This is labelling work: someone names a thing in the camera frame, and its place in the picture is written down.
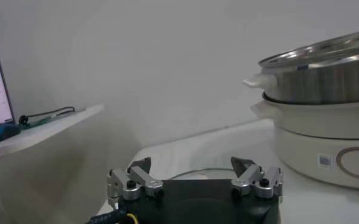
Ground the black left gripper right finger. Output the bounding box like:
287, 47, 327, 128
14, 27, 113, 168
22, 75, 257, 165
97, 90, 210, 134
230, 156, 284, 199

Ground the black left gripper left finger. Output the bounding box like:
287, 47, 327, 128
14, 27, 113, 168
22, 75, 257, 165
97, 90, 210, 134
106, 156, 165, 201

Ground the round glass pot lid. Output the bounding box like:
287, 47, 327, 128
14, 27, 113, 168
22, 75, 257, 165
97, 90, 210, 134
168, 167, 238, 181

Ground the stainless steel steamer basket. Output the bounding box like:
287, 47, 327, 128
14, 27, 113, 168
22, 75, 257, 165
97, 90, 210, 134
242, 27, 359, 105

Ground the white electric cooker pot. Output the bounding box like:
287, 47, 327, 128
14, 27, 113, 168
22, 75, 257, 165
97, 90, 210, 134
251, 97, 359, 191

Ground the white side table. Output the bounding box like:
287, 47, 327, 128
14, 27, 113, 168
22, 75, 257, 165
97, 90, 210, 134
0, 103, 105, 159

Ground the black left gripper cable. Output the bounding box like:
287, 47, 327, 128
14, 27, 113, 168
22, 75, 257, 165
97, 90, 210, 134
86, 208, 140, 224

